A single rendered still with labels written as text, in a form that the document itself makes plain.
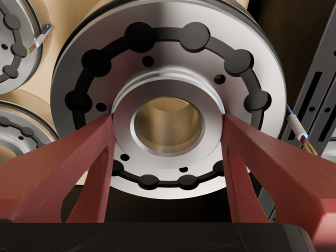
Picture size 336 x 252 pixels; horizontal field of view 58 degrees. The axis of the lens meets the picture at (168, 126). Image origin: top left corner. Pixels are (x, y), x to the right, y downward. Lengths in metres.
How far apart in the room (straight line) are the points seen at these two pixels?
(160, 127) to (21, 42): 0.13
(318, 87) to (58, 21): 0.19
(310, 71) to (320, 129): 0.04
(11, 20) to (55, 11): 0.04
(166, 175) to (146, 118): 0.03
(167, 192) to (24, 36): 0.15
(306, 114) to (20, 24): 0.19
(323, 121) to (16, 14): 0.20
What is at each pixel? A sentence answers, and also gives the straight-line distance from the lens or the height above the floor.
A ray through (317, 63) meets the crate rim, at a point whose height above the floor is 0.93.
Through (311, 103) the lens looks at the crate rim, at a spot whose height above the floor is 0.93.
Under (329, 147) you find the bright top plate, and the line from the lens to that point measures 0.31.
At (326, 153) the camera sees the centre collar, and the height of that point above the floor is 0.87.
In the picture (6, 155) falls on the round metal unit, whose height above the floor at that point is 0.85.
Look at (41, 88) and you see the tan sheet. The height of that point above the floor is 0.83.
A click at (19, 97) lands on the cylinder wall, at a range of 0.29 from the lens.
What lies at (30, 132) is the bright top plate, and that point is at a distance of 0.29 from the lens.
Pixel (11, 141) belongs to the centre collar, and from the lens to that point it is 0.29.
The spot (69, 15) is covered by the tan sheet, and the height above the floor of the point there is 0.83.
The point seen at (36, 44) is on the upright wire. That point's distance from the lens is 0.22.
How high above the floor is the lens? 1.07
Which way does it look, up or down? 53 degrees down
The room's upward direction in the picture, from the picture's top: 178 degrees clockwise
